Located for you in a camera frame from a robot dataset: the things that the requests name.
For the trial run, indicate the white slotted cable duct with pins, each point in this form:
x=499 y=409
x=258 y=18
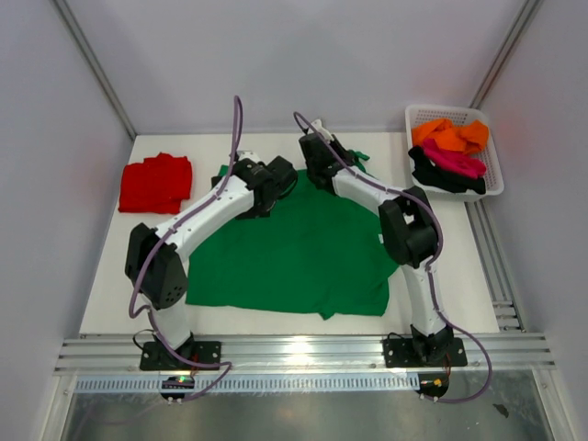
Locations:
x=253 y=383

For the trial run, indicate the folded red t shirt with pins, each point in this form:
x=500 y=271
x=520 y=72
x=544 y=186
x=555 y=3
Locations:
x=156 y=185

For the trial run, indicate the black controller board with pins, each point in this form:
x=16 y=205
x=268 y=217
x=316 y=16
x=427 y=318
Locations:
x=176 y=388
x=432 y=386

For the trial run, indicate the right corner frame post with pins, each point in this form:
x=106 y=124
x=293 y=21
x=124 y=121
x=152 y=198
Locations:
x=520 y=25

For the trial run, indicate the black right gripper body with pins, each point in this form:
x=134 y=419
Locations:
x=338 y=149

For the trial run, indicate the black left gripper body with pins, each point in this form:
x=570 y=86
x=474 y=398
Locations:
x=259 y=212

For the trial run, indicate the right black controller board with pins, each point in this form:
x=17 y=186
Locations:
x=432 y=386

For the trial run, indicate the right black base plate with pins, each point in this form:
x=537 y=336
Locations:
x=399 y=353

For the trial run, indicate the orange t shirt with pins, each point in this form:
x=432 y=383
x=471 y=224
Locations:
x=469 y=139

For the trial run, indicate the left corner frame post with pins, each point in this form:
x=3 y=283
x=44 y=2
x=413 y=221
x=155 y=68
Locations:
x=86 y=51

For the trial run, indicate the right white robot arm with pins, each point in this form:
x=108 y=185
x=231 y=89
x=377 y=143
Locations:
x=410 y=233

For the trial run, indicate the aluminium front rail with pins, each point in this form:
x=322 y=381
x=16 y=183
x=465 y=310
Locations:
x=117 y=354

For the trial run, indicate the left black controller board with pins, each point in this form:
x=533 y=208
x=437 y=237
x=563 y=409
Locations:
x=176 y=388

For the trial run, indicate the green t shirt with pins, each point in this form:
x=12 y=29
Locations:
x=314 y=254

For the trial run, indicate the corner frame post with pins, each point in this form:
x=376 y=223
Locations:
x=86 y=51
x=520 y=25

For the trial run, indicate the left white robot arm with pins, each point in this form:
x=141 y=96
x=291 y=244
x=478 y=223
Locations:
x=156 y=256

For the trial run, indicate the pink t shirt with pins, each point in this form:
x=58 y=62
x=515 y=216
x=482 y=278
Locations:
x=453 y=162

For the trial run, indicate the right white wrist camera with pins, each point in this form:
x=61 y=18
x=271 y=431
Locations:
x=318 y=127

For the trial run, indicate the black t shirt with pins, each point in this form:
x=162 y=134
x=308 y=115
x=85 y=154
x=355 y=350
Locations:
x=428 y=174

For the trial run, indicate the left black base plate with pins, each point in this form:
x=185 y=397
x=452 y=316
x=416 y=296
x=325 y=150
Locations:
x=155 y=357

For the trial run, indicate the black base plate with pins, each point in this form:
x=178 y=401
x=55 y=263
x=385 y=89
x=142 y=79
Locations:
x=155 y=357
x=399 y=353

